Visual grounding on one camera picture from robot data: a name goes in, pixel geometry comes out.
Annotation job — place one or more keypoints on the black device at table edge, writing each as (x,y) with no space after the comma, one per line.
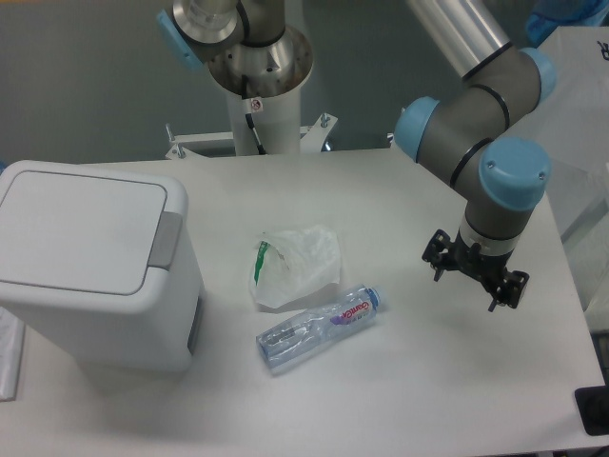
(592,403)

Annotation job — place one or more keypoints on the silver robot arm base joint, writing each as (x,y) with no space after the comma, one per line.
(248,47)

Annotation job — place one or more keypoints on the crumpled white plastic bag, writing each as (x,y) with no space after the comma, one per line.
(294,263)

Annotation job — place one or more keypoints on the clear plastic sheet left edge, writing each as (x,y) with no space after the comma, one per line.
(12,341)

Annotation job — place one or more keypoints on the clear plastic water bottle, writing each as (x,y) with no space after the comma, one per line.
(316,329)

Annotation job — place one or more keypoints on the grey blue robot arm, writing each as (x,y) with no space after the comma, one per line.
(465,144)

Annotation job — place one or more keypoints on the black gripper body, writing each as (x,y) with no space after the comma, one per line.
(487,269)

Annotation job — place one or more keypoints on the white plastic trash can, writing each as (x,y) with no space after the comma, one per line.
(100,262)

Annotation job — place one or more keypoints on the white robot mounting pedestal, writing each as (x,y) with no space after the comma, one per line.
(258,126)

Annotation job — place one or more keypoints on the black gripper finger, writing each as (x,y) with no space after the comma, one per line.
(437,253)
(507,290)

